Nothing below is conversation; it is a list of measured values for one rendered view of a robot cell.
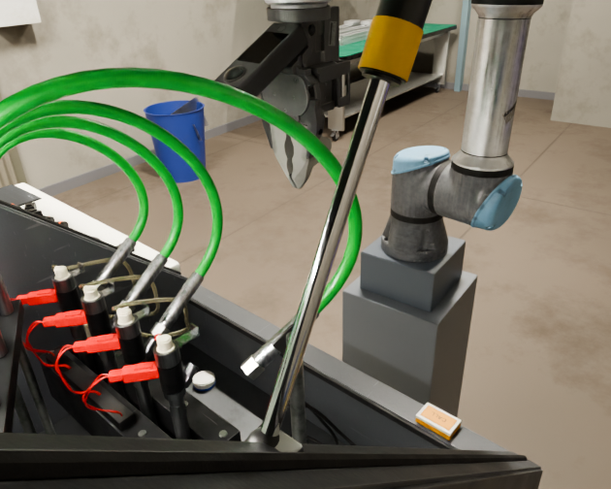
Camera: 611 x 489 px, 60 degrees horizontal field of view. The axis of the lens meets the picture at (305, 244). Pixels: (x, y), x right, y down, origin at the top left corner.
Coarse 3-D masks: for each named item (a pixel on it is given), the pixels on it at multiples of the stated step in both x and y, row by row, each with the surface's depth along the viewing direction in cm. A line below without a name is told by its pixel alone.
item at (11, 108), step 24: (96, 72) 37; (120, 72) 37; (144, 72) 38; (168, 72) 39; (24, 96) 35; (48, 96) 36; (216, 96) 40; (240, 96) 41; (0, 120) 35; (288, 120) 44; (312, 144) 46; (336, 168) 48; (360, 216) 51; (360, 240) 52; (336, 288) 54
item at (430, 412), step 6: (426, 408) 70; (432, 408) 70; (420, 414) 69; (426, 414) 69; (432, 414) 69; (438, 414) 69; (444, 414) 69; (420, 420) 69; (432, 420) 68; (438, 420) 68; (444, 420) 68; (450, 420) 68; (456, 420) 68; (426, 426) 69; (444, 426) 67; (450, 426) 67; (438, 432) 68; (450, 438) 67
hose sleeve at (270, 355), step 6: (294, 318) 54; (288, 324) 54; (282, 330) 54; (276, 336) 54; (270, 342) 54; (264, 348) 54; (270, 348) 54; (258, 354) 54; (264, 354) 54; (270, 354) 54; (276, 354) 54; (258, 360) 54; (264, 360) 54; (270, 360) 54; (264, 366) 54
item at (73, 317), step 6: (60, 312) 69; (66, 312) 69; (72, 312) 69; (78, 312) 69; (48, 318) 69; (54, 318) 68; (60, 318) 68; (66, 318) 68; (72, 318) 68; (78, 318) 69; (84, 318) 69; (48, 324) 68; (54, 324) 69; (60, 324) 68; (66, 324) 69; (72, 324) 69; (78, 324) 69
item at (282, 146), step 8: (272, 128) 65; (272, 136) 66; (280, 136) 65; (288, 136) 65; (280, 144) 65; (288, 144) 66; (280, 152) 66; (288, 152) 66; (280, 160) 67; (288, 160) 66; (288, 168) 66; (288, 176) 67
